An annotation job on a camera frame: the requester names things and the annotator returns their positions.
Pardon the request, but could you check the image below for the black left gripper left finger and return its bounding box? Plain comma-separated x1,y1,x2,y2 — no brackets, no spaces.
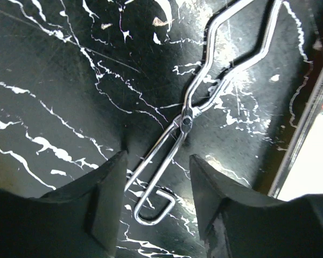
0,151,127,257

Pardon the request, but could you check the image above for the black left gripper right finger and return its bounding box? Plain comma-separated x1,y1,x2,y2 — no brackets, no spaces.
189,154,323,257

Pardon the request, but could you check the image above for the strawberry print white tray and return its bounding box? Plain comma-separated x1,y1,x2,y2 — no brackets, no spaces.
268,68,323,201

